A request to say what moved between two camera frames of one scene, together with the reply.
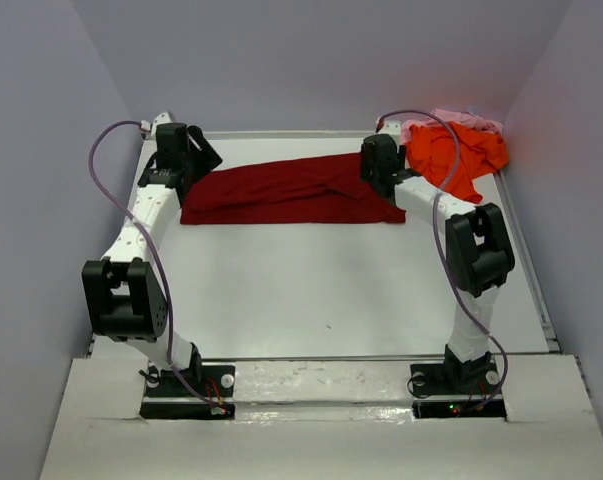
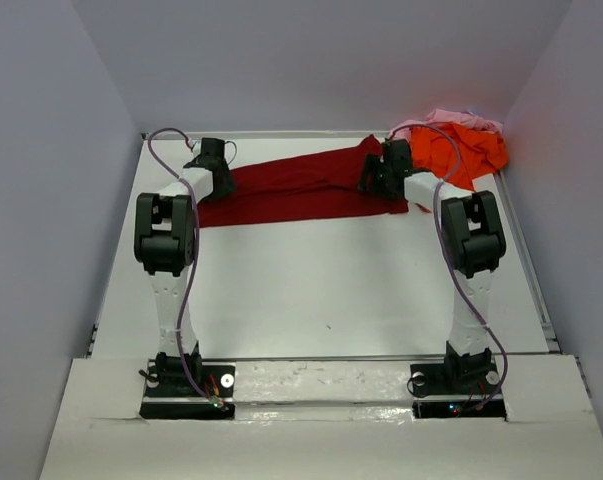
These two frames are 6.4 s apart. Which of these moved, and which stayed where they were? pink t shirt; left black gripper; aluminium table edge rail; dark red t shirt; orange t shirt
Moved: dark red t shirt; left black gripper
Stayed: orange t shirt; aluminium table edge rail; pink t shirt
